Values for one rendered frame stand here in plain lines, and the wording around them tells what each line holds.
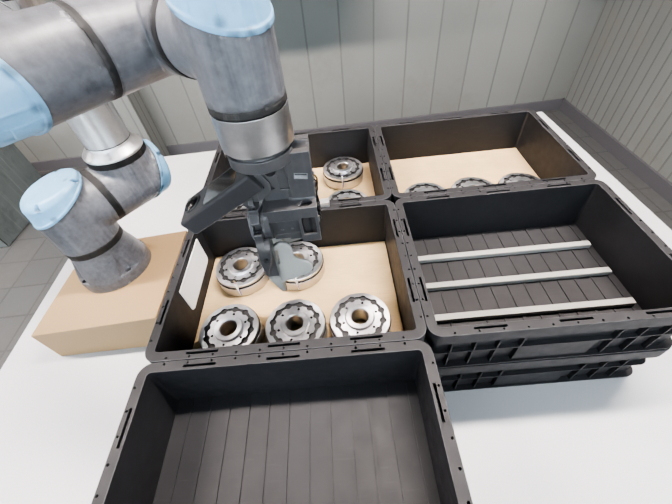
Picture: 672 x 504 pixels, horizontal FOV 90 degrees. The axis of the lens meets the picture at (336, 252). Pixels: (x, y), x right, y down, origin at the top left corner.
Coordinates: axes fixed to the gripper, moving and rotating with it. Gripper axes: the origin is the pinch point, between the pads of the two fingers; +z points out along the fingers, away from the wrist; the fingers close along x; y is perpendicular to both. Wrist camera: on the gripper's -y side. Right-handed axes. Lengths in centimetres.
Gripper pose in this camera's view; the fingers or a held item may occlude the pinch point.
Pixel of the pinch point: (279, 269)
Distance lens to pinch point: 50.5
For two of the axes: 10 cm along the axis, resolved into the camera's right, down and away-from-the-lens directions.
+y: 9.9, -1.1, 0.0
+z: 0.8, 6.8, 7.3
